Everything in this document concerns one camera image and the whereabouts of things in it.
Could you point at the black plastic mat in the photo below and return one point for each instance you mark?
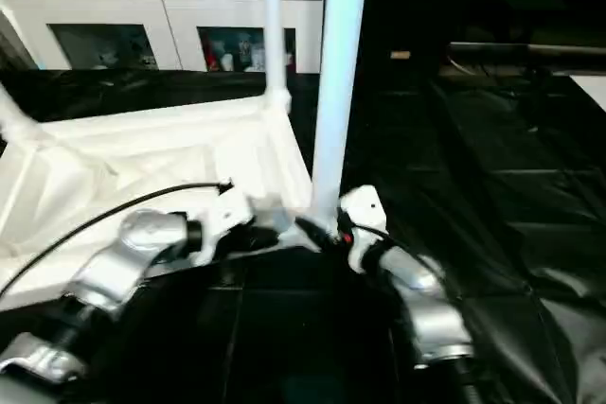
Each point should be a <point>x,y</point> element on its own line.
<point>492,186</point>

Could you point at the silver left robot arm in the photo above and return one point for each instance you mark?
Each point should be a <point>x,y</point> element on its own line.
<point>133,253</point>

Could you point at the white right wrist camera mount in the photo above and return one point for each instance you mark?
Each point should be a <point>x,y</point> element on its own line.
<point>360,210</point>

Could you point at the white plastic table top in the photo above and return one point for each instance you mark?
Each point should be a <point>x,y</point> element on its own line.
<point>142,153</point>

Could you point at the white plastic table leg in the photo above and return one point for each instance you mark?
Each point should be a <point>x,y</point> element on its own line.
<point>273,26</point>
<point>11,115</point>
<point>339,73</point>

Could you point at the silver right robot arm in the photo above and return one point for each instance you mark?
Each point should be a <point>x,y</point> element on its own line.
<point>426,300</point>

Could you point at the white board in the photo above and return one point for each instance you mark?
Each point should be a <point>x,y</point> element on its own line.
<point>595,87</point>

